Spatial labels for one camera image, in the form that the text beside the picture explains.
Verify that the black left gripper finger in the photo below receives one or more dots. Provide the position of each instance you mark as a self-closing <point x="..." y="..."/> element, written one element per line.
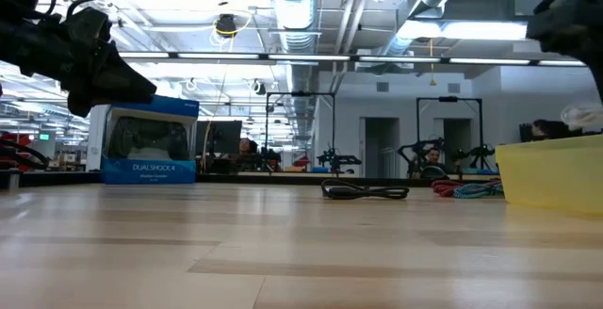
<point x="82" y="99"/>
<point x="127" y="80"/>

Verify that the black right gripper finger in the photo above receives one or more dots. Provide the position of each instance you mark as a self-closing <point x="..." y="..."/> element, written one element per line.
<point x="599" y="76"/>

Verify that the black background robot arm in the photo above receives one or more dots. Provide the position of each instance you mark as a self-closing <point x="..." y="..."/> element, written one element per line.
<point x="339" y="159"/>
<point x="417" y="149"/>
<point x="478" y="151"/>

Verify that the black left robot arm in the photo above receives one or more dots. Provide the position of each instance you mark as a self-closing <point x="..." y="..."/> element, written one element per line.
<point x="19" y="40"/>

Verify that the white crumpled plastic bag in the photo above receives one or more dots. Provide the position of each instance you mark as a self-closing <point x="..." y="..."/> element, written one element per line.
<point x="584" y="115"/>

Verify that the green exit sign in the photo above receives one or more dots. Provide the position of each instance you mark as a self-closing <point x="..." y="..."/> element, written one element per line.
<point x="44" y="136"/>

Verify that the person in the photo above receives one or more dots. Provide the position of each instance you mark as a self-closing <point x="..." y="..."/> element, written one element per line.
<point x="546" y="129"/>
<point x="245" y="146"/>
<point x="433" y="155"/>

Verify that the blue DualShock 4 controller box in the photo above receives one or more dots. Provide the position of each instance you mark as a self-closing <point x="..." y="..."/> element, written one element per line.
<point x="148" y="167"/>

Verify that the dark background monitor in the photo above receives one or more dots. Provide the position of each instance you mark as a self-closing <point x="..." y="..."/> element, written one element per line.
<point x="525" y="132"/>

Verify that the yellow translucent plastic bin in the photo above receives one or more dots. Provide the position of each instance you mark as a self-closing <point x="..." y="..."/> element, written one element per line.
<point x="551" y="172"/>

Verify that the grey block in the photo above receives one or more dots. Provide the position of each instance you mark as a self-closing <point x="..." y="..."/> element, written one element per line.
<point x="9" y="179"/>

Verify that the black computer monitor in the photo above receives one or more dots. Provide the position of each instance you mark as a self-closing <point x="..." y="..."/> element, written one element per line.
<point x="221" y="137"/>

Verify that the grey doorway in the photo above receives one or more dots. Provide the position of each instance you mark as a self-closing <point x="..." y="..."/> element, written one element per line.
<point x="454" y="134"/>
<point x="379" y="146"/>

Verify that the long LED light bar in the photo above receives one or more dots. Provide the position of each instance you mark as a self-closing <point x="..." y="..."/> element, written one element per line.
<point x="306" y="57"/>

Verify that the dark round chair back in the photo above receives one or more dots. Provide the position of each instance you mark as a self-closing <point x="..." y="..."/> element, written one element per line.
<point x="433" y="173"/>

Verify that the red background object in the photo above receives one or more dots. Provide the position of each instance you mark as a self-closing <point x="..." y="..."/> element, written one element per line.
<point x="301" y="161"/>

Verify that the black metal frame stand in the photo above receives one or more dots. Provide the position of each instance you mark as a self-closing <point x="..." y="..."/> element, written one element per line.
<point x="300" y="94"/>
<point x="447" y="98"/>

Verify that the black table border rail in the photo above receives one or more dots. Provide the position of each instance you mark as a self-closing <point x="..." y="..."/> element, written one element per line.
<point x="264" y="179"/>

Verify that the silver ribbed ceiling duct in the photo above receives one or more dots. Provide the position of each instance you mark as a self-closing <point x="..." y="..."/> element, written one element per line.
<point x="294" y="7"/>

